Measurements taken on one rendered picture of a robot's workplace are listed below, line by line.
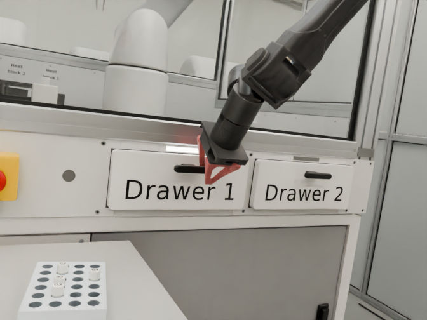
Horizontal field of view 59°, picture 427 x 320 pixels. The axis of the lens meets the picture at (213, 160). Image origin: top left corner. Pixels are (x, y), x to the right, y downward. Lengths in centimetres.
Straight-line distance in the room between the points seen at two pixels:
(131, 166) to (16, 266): 25
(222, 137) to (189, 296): 39
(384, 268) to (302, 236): 157
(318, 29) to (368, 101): 48
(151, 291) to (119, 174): 24
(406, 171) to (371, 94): 139
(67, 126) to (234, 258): 47
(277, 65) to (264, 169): 31
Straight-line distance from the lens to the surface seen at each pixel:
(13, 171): 66
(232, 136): 65
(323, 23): 61
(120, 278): 59
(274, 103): 63
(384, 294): 257
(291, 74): 61
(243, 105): 62
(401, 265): 247
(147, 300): 54
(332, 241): 108
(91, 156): 71
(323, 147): 97
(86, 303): 45
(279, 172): 87
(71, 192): 72
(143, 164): 72
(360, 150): 105
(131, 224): 77
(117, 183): 71
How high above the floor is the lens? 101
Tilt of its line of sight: 6 degrees down
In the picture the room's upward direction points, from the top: 7 degrees clockwise
